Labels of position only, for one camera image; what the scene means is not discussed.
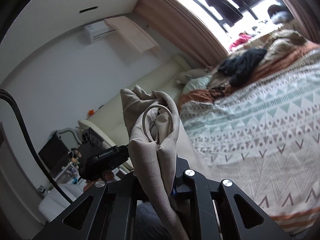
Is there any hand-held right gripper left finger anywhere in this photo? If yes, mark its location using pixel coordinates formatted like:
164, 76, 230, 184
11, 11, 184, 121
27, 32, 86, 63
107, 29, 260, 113
32, 172, 150, 240

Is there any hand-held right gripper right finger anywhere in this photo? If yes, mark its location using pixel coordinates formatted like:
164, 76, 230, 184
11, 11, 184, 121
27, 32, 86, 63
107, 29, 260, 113
172, 155, 293, 240

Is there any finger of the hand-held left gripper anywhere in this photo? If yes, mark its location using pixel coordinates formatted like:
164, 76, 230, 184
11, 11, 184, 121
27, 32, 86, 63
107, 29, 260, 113
117, 144, 130, 167

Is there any beige jacket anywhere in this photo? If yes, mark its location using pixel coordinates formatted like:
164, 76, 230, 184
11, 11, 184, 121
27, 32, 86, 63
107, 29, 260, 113
119, 84, 214, 240

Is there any person's left hand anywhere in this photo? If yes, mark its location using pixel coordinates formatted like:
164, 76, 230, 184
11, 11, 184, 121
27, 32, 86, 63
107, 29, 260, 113
84, 169, 120, 193

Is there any person's grey clothing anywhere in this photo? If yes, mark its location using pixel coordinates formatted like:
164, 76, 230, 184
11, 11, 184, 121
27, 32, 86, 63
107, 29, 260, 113
135, 201, 165, 240

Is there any black monitor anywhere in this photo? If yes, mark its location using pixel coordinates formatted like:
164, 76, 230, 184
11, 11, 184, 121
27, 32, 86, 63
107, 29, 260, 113
38, 130, 70, 173

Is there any white side table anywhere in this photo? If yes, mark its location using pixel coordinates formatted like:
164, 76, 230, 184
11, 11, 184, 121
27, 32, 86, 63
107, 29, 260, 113
37, 182, 84, 224

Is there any bed with patterned duvet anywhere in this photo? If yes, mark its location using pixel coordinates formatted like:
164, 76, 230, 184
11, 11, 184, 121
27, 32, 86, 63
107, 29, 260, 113
179, 52, 320, 238

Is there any pale pillow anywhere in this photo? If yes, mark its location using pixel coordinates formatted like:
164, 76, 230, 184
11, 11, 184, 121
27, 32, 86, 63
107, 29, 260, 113
182, 75, 213, 94

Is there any beige hanging cloth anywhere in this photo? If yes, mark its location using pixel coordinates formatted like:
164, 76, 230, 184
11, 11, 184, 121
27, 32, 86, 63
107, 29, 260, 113
104, 16, 162, 54

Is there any white air conditioner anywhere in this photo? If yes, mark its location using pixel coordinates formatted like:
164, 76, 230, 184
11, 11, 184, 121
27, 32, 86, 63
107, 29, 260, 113
84, 21, 117, 44

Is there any black knit sweater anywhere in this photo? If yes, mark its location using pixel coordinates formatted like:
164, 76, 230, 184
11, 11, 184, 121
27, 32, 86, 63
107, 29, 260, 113
217, 48, 268, 85

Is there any pink curtain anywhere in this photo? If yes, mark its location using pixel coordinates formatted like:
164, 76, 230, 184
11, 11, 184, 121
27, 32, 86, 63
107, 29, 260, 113
134, 0, 229, 72
265, 0, 320, 45

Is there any orange bed sheet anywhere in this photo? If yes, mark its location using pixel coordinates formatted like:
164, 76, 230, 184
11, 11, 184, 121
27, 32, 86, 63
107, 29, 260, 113
179, 41, 320, 105

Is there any pink garment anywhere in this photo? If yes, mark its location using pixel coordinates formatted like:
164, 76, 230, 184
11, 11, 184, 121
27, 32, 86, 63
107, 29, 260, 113
229, 32, 253, 50

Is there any beige duvet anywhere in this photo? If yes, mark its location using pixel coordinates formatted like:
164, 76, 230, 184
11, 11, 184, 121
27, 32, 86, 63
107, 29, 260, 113
259, 29, 314, 60

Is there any dark hanging coat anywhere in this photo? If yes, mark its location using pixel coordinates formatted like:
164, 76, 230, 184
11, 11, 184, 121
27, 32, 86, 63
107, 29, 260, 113
190, 0, 244, 27

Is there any dark blue pillow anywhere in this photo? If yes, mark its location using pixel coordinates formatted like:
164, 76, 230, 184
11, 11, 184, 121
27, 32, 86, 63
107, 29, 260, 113
271, 11, 294, 24

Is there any black bag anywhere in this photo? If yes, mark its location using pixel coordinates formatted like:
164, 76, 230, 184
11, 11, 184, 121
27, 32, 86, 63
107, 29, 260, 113
267, 4, 288, 15

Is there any thick black braided cable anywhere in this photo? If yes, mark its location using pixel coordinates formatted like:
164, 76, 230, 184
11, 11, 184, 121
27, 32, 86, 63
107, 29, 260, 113
0, 89, 74, 203

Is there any tangled black thin cable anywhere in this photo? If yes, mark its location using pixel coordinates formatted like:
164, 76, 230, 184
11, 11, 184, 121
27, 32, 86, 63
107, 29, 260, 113
209, 81, 232, 98

